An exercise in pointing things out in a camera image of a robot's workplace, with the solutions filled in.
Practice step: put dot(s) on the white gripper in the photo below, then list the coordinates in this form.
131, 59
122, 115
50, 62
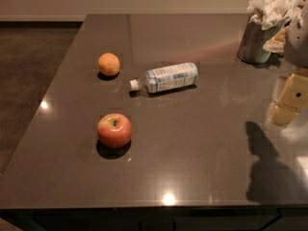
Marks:
297, 43

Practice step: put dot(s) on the red apple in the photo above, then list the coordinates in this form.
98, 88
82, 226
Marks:
114, 130

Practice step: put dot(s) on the clear plastic water bottle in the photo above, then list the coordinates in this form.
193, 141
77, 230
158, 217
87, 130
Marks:
166, 78

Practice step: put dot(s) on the metal cup holder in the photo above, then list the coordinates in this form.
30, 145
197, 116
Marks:
251, 48

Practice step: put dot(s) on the orange fruit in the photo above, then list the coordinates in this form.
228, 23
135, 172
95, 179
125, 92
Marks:
109, 64

